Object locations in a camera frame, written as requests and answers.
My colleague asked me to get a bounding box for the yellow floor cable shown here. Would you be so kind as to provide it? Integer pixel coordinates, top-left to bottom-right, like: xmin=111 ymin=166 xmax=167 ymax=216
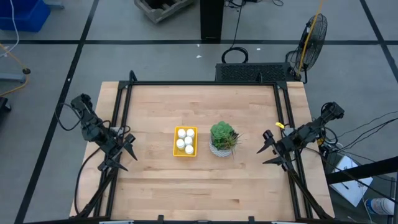
xmin=0 ymin=43 xmax=31 ymax=97

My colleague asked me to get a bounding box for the black aluminium table frame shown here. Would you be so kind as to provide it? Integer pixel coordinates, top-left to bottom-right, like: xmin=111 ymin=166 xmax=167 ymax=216
xmin=70 ymin=70 xmax=335 ymax=223

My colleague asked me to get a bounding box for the white cardboard box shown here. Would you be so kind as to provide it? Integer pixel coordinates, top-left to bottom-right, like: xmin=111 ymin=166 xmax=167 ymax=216
xmin=328 ymin=154 xmax=374 ymax=208

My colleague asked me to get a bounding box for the thin white cable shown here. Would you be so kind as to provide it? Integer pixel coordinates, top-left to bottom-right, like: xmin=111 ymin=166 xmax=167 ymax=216
xmin=0 ymin=0 xmax=21 ymax=59

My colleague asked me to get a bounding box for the black power box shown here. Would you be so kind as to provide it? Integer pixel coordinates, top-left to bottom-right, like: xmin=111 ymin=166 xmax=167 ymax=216
xmin=318 ymin=144 xmax=338 ymax=166

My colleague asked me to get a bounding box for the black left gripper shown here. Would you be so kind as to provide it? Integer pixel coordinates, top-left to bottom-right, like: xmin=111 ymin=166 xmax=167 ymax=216
xmin=98 ymin=133 xmax=139 ymax=172

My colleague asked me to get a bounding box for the black computer case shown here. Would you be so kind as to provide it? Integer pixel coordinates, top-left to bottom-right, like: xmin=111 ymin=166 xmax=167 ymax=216
xmin=215 ymin=62 xmax=296 ymax=83

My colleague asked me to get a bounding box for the grey floor stand bar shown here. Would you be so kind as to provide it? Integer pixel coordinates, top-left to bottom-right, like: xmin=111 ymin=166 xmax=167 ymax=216
xmin=0 ymin=72 xmax=28 ymax=83

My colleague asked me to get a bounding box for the blue plastic bin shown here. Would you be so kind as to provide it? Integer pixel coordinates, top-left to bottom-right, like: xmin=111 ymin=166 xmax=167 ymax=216
xmin=0 ymin=0 xmax=52 ymax=32

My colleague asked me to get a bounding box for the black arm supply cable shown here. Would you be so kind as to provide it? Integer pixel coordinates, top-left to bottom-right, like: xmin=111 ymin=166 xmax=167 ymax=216
xmin=73 ymin=144 xmax=105 ymax=216

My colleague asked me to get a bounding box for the coiled black cable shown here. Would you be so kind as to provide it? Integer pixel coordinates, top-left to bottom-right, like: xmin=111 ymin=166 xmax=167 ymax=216
xmin=221 ymin=0 xmax=249 ymax=65

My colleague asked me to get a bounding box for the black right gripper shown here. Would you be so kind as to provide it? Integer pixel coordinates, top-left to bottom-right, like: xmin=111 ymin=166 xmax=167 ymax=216
xmin=256 ymin=129 xmax=296 ymax=172

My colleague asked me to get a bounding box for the black metal beam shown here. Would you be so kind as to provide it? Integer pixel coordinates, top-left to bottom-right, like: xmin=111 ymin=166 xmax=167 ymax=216
xmin=325 ymin=156 xmax=398 ymax=185

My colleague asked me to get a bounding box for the clear plastic bottle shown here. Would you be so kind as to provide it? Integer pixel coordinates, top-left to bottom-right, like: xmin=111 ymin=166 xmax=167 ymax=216
xmin=365 ymin=197 xmax=396 ymax=216

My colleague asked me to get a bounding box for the yellow plastic basket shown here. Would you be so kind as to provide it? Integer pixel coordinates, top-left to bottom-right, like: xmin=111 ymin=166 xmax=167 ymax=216
xmin=172 ymin=126 xmax=198 ymax=157

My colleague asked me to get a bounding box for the black object at floor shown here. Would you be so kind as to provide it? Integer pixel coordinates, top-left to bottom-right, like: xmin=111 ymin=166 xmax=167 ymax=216
xmin=0 ymin=96 xmax=12 ymax=113

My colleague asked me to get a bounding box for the black square pillar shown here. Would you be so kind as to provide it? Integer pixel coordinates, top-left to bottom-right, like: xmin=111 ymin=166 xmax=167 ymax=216
xmin=200 ymin=0 xmax=225 ymax=43

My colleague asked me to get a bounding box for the grey wooden crate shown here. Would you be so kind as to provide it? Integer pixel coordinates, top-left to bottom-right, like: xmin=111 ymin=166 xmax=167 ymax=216
xmin=134 ymin=0 xmax=196 ymax=24

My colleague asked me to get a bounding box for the green succulent in white pot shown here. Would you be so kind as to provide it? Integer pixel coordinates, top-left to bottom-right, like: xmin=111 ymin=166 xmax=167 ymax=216
xmin=208 ymin=120 xmax=244 ymax=158

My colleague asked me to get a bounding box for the black floor fan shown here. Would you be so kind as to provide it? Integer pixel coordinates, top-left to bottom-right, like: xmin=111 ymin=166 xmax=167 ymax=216
xmin=294 ymin=12 xmax=329 ymax=85

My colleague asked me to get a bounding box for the yellow cable over fan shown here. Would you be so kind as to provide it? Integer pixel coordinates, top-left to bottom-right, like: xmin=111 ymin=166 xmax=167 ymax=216
xmin=297 ymin=0 xmax=326 ymax=78

